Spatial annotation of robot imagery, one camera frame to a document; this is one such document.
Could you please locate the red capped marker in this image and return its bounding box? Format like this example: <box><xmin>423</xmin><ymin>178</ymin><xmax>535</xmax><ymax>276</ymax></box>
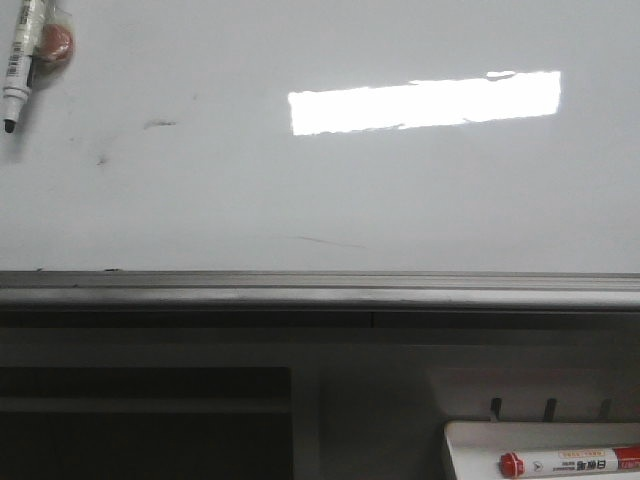
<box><xmin>498</xmin><ymin>445</ymin><xmax>639</xmax><ymax>479</ymax></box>

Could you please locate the grey metal table frame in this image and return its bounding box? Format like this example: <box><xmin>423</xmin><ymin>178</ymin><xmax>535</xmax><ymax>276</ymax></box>
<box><xmin>1</xmin><ymin>271</ymin><xmax>639</xmax><ymax>479</ymax></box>

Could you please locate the black whiteboard marker with tape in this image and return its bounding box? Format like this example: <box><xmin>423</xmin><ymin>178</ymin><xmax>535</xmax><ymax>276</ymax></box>
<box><xmin>2</xmin><ymin>1</ymin><xmax>75</xmax><ymax>134</ymax></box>

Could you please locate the white whiteboard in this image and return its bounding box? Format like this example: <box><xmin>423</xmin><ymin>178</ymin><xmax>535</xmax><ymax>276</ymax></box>
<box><xmin>1</xmin><ymin>1</ymin><xmax>639</xmax><ymax>273</ymax></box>

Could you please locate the white plastic tray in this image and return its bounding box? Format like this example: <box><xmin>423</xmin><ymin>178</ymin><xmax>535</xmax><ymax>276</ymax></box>
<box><xmin>444</xmin><ymin>421</ymin><xmax>639</xmax><ymax>479</ymax></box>

